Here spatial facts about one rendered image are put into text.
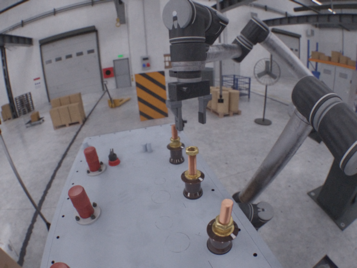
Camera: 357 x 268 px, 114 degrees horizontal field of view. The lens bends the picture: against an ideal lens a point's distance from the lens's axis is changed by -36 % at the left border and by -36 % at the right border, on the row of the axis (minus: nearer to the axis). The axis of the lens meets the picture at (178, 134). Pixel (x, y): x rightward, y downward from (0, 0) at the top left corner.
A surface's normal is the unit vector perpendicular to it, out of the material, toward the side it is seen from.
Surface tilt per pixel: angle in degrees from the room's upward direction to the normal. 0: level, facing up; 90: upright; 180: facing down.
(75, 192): 4
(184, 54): 90
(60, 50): 90
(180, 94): 90
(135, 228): 0
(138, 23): 90
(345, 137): 64
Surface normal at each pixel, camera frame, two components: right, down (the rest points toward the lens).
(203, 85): 0.54, 0.32
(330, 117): -0.91, -0.29
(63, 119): 0.29, 0.39
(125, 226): -0.06, -0.91
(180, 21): -0.55, 0.45
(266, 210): 0.12, -0.75
